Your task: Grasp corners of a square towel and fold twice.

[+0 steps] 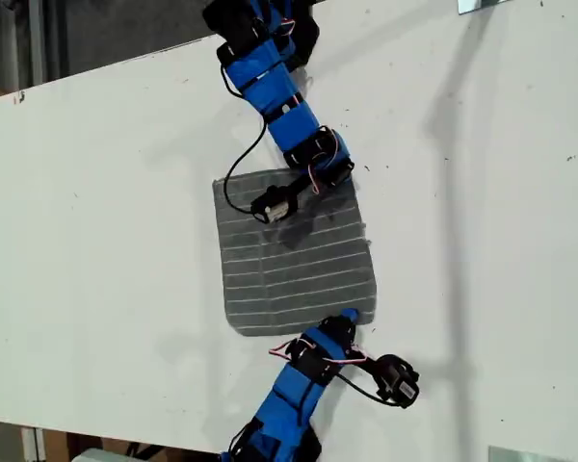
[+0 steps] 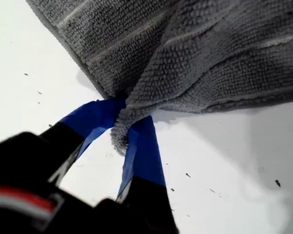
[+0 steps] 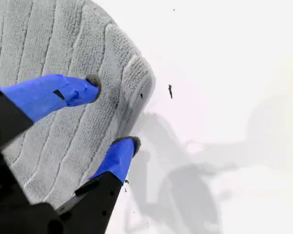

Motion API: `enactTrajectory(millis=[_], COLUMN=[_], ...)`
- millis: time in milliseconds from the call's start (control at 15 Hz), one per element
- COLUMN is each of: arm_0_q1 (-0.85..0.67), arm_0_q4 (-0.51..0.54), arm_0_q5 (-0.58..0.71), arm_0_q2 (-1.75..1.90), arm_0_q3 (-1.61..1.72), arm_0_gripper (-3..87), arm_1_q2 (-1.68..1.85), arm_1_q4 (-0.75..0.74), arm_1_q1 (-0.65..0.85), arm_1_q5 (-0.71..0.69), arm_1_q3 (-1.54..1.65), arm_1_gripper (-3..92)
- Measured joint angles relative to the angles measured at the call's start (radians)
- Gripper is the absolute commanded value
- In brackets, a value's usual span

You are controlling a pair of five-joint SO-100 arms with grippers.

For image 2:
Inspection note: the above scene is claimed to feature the grey striped towel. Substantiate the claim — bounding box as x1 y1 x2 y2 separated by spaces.
25 0 293 156

